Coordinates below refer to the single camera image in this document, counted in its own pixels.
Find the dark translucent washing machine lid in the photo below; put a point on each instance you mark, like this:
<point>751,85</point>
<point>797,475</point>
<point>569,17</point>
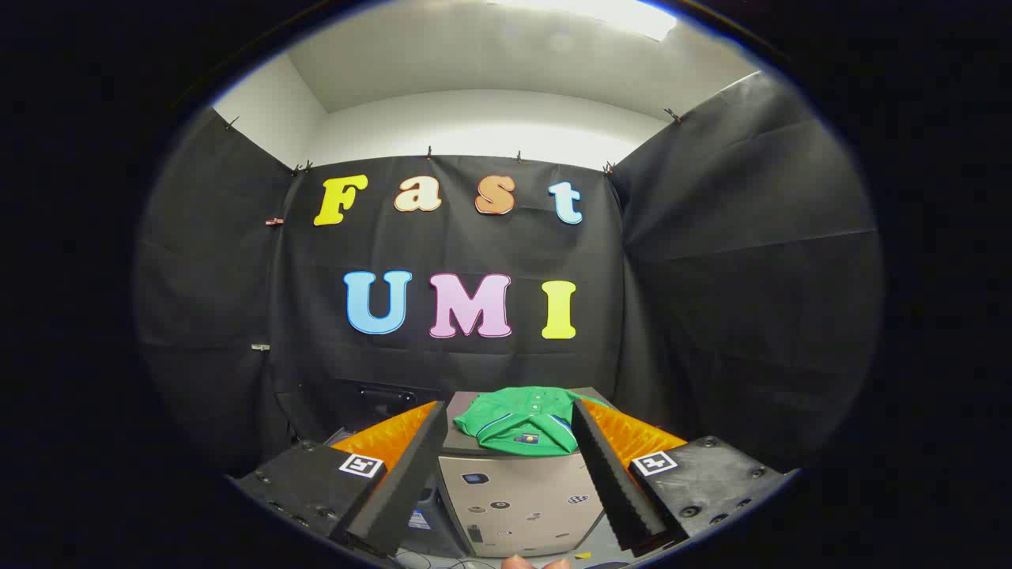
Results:
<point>379,393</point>

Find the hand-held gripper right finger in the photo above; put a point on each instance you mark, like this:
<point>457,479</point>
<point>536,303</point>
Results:
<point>609,474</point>

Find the black backdrop cloth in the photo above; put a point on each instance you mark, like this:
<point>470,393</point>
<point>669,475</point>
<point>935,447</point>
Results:
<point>474,245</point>

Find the beige cabinet with dark top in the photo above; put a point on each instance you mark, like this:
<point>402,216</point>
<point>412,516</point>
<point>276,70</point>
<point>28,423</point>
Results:
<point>522,494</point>

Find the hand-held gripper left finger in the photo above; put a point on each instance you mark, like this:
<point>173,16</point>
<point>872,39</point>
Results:
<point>411,474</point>

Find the green polo shirt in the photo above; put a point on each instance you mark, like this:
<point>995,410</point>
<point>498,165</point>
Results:
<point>514,419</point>

